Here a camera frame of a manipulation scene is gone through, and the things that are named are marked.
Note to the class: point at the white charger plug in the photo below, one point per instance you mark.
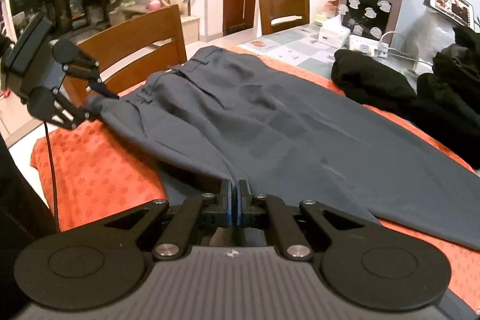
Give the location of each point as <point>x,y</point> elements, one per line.
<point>383,49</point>

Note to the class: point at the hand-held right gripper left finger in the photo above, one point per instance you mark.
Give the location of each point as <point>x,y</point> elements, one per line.
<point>227,207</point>

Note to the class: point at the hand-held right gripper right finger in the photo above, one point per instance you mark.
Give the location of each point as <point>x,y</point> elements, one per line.
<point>243,207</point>

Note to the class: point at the wooden chair with slatted back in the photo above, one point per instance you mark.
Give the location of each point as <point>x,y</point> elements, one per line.
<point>150,27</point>

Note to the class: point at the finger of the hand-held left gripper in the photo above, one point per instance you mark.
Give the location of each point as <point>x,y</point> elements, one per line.
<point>80,115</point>
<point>105,91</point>

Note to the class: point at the yellow-green tissue pack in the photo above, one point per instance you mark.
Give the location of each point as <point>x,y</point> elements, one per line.
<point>320,19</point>

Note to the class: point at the white tissue box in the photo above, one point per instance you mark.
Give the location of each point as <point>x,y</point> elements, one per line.
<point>332,37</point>

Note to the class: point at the white plastic bag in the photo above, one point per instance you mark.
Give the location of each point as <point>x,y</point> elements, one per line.
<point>427,35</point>

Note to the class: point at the wooden chair with slot back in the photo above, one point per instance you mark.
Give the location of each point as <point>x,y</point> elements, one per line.
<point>285,7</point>

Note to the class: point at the person's dark clothing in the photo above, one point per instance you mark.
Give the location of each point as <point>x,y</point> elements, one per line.
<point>18,230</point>

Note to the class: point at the black folded garment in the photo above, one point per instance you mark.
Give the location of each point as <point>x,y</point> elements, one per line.
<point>367,72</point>

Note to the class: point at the orange patterned table mat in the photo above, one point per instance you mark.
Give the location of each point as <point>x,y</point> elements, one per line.
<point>93,173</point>

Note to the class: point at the dark grey pants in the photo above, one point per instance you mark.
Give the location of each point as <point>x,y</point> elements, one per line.
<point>281,125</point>

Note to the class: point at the stack of folded dark clothes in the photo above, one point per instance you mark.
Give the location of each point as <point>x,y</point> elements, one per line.
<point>450,98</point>

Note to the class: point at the tablet on stand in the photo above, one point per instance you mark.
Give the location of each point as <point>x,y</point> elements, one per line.
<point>450,5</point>

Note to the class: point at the beige television cabinet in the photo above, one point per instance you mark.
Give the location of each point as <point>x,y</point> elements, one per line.
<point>191,27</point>

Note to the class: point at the orange snack bag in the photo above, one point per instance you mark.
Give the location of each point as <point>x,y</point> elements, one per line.
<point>330,9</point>

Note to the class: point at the white power strip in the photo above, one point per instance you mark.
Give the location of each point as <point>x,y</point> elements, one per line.
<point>362,44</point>

